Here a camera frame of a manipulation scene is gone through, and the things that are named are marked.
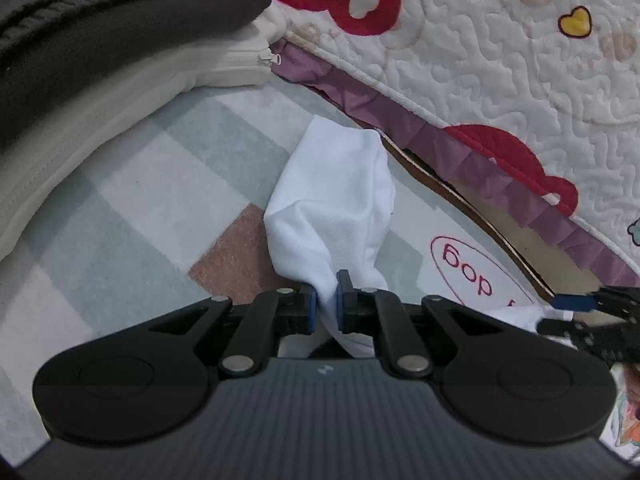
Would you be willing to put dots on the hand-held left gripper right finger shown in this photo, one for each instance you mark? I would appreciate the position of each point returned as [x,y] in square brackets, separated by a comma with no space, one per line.
[342,305]

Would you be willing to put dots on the dark brown folded garment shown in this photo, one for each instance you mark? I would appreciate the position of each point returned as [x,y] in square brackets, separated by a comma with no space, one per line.
[100,20]

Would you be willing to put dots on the quilted bedspread with purple ruffle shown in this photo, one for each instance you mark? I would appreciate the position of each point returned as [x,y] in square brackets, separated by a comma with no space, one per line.
[475,35]

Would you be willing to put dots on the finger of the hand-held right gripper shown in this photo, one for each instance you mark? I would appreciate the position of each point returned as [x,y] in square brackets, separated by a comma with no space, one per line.
[590,335]
[575,302]

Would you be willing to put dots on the white t-shirt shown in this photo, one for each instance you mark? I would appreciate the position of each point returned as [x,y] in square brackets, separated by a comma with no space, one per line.
[330,200]

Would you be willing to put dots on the floral quilt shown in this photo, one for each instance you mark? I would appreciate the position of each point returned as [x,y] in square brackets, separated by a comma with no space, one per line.
[629,410]

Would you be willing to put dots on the checkered mat with dog print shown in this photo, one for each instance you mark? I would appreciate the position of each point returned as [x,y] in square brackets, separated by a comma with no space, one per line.
[150,200]

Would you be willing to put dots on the cream folded garment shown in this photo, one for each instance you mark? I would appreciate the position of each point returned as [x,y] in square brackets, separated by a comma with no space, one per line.
[150,80]

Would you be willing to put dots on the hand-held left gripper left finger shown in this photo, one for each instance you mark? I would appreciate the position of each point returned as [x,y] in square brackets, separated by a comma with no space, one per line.
[311,310]

